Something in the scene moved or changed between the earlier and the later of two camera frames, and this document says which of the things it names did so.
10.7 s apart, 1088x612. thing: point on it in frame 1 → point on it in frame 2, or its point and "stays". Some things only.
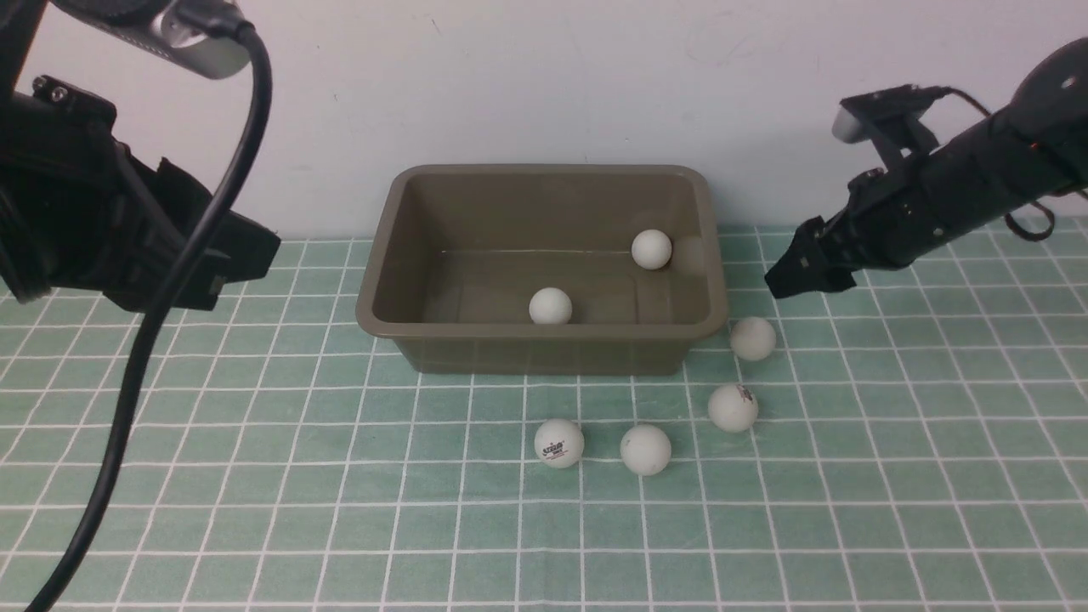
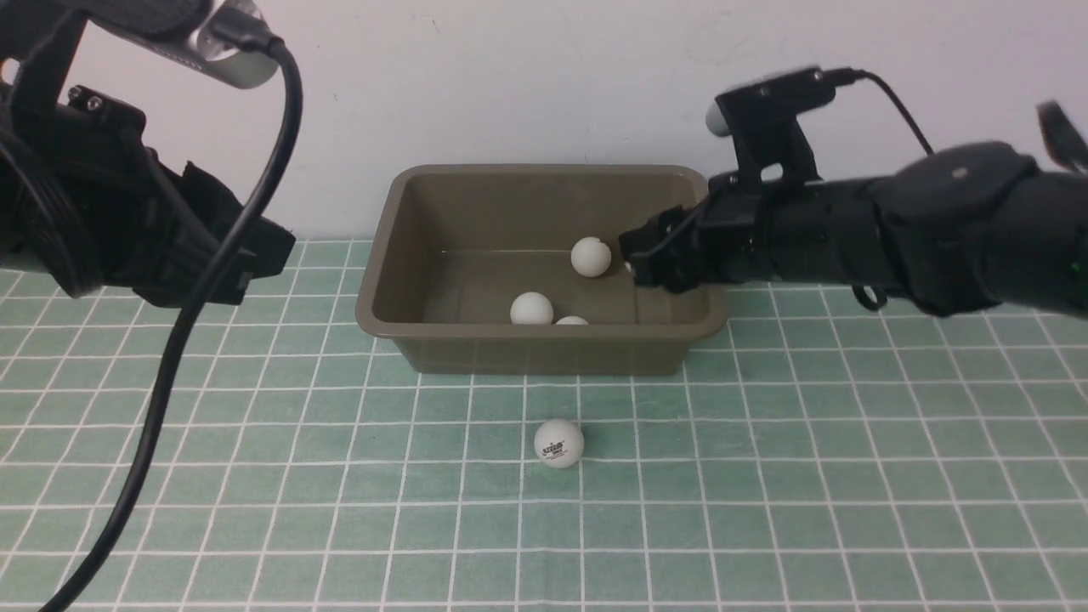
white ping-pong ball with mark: (550, 305) → (531, 308)
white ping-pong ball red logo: (558, 443) stays
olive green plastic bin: (459, 252) stays
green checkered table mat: (915, 438) stays
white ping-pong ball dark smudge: (733, 408) → (591, 257)
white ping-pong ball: (753, 338) → (571, 320)
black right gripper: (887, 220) → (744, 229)
